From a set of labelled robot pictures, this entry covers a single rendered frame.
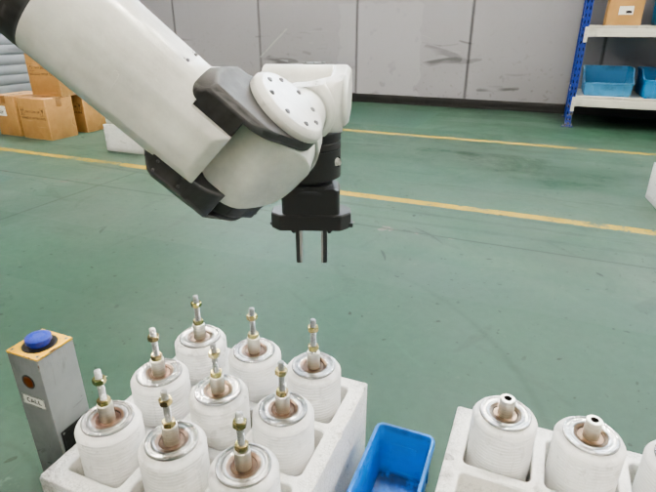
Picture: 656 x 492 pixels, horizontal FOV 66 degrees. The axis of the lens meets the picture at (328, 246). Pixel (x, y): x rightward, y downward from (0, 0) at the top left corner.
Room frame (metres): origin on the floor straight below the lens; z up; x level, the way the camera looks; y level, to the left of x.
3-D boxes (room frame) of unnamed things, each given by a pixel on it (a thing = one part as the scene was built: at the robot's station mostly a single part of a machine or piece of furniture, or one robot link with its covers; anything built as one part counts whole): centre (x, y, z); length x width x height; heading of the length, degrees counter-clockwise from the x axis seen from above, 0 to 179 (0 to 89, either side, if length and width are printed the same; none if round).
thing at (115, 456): (0.60, 0.33, 0.16); 0.10 x 0.10 x 0.18
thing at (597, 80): (4.51, -2.37, 0.36); 0.50 x 0.38 x 0.21; 158
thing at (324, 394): (0.73, 0.03, 0.16); 0.10 x 0.10 x 0.18
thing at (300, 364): (0.73, 0.03, 0.25); 0.08 x 0.08 x 0.01
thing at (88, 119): (4.25, 2.02, 0.15); 0.30 x 0.24 x 0.30; 67
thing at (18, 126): (4.12, 2.42, 0.15); 0.30 x 0.24 x 0.30; 156
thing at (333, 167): (0.72, 0.03, 0.58); 0.13 x 0.10 x 0.12; 89
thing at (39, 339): (0.70, 0.48, 0.32); 0.04 x 0.04 x 0.02
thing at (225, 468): (0.51, 0.11, 0.25); 0.08 x 0.08 x 0.01
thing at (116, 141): (3.56, 1.26, 0.09); 0.39 x 0.39 x 0.18; 68
